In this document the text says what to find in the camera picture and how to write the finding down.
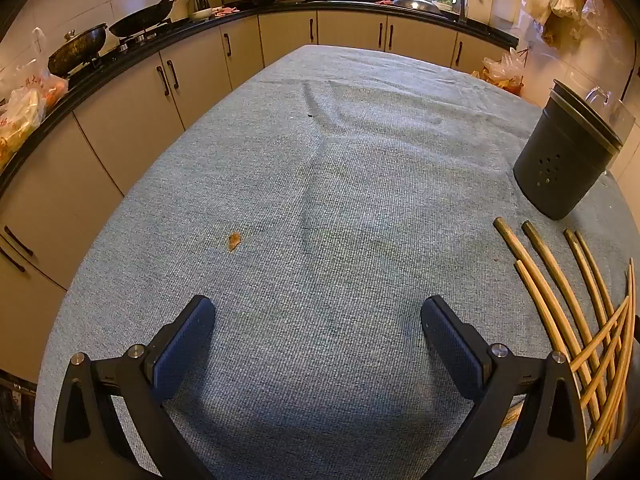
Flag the blue-grey tablecloth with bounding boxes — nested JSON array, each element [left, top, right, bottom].
[[32, 44, 640, 480]]

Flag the black kitchen countertop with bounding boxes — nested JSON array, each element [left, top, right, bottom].
[[0, 0, 520, 196]]

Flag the dark grey utensil holder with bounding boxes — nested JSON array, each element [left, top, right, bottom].
[[513, 79, 623, 221]]

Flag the clear glass pitcher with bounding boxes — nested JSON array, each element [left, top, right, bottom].
[[582, 86, 637, 143]]

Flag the steel pot lid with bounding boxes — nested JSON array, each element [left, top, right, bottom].
[[392, 0, 442, 13]]

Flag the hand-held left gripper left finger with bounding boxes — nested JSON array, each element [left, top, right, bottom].
[[51, 294, 217, 480]]

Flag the red plastic basket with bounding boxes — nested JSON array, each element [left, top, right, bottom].
[[482, 47, 526, 96]]

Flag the white bag with red print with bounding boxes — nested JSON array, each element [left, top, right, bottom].
[[0, 27, 68, 111]]

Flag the pile of wooden chopsticks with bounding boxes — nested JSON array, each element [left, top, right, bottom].
[[493, 216, 637, 461]]

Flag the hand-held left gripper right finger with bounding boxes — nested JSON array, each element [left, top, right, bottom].
[[420, 294, 588, 480]]

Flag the hanging clear plastic bags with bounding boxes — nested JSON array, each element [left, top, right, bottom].
[[525, 0, 626, 56]]

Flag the dark lidded pot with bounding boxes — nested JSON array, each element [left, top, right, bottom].
[[48, 22, 108, 77]]

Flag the black gas stove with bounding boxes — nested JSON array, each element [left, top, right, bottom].
[[65, 27, 173, 78]]

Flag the black wok with wooden handle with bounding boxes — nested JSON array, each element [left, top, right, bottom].
[[109, 0, 198, 38]]

